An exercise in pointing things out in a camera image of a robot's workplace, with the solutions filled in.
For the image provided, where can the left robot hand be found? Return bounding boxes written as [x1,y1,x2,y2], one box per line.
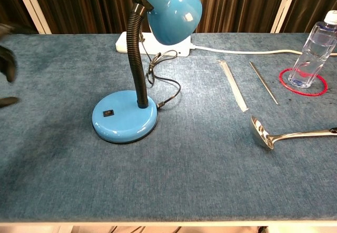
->
[0,44,21,109]

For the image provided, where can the blue desk lamp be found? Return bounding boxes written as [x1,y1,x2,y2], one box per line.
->
[91,0,203,145]

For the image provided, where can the white power strip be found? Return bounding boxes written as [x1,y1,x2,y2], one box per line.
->
[115,31,193,58]

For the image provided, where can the blue table cloth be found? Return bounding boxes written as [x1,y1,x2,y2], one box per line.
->
[0,32,337,223]

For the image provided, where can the thin metal rod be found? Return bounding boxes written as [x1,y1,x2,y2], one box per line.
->
[249,61,280,106]

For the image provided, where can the steel ladle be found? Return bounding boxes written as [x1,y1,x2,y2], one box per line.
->
[249,115,337,151]

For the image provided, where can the clear water bottle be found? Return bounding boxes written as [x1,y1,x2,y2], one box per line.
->
[288,10,337,89]

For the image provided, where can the white partition post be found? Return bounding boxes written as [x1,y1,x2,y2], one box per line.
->
[270,0,301,34]
[12,0,52,35]

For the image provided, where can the black lamp cord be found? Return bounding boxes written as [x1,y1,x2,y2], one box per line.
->
[139,31,182,110]

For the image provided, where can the white power strip cable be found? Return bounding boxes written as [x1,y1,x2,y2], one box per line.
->
[190,42,337,57]

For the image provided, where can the red ring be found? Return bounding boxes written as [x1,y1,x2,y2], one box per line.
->
[279,68,329,96]

